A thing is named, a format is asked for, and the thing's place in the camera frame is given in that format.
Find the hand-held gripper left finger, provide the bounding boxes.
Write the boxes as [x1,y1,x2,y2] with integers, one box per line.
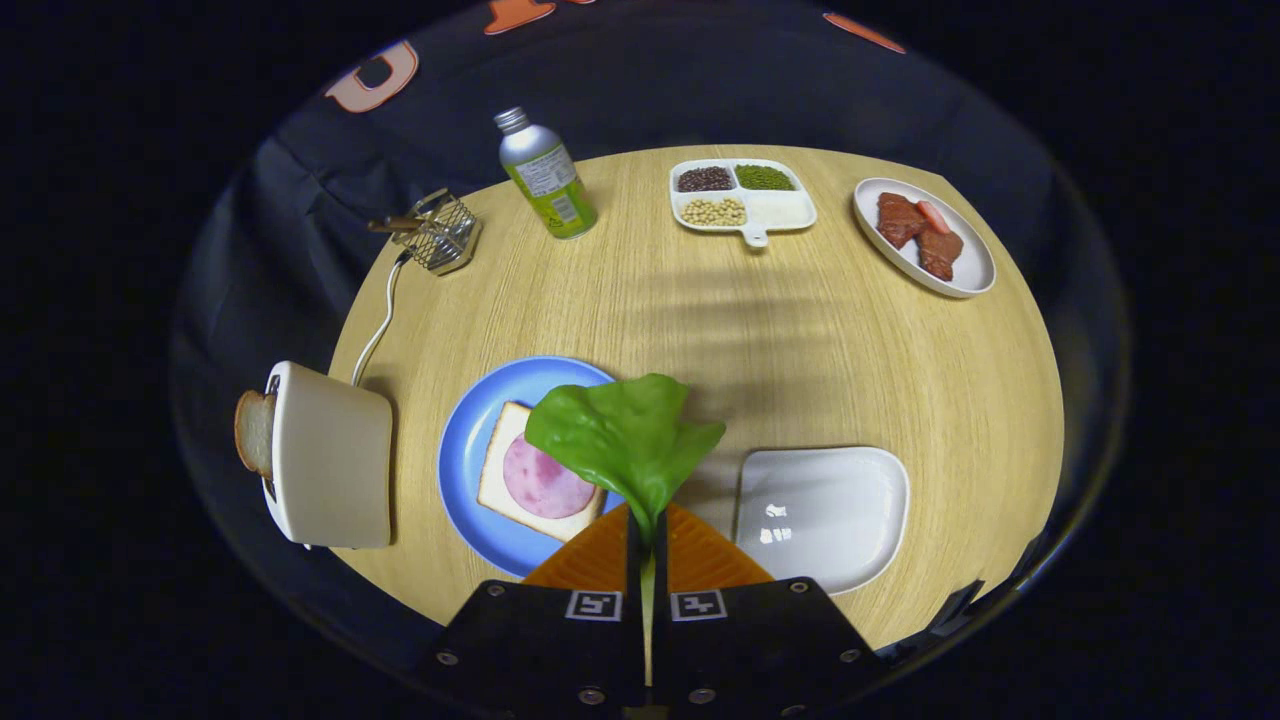
[430,503,649,716]

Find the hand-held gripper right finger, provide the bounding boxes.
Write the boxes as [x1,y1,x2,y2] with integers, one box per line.
[655,503,881,716]

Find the green lettuce leaf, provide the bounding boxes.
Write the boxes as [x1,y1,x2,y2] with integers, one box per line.
[524,373,728,691]

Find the toasted bread slice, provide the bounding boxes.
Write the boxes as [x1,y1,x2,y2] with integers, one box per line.
[234,390,278,481]

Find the pink ham slice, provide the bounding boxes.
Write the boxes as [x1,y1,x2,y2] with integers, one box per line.
[502,433,598,520]

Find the white bread slice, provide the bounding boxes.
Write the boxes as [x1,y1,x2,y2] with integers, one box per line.
[476,401,608,544]

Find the white square plate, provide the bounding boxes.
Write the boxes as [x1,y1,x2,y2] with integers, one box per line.
[733,446,911,597]

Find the blue round plate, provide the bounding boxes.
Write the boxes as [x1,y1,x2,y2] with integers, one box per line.
[437,355,626,581]

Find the cream toaster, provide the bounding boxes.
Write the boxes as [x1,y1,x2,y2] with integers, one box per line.
[262,360,395,551]

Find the yellow soybeans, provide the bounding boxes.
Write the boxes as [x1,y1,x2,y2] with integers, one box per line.
[680,197,748,228]

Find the white divided tray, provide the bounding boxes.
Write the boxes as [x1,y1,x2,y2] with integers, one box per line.
[668,158,819,249]

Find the silver bottle with green label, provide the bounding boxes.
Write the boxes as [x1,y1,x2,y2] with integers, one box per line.
[493,106,599,241]

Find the small brown meat piece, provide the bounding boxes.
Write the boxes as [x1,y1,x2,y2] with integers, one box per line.
[917,228,965,282]

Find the large brown meat piece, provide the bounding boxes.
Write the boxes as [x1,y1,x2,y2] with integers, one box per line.
[876,192,929,251]

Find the white oval plate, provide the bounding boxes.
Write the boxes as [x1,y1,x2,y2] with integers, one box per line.
[852,177,998,300]

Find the white power cable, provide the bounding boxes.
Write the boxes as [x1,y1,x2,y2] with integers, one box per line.
[350,248,413,389]

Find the small metal wire basket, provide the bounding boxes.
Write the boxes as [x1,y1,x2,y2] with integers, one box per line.
[367,188,483,277]

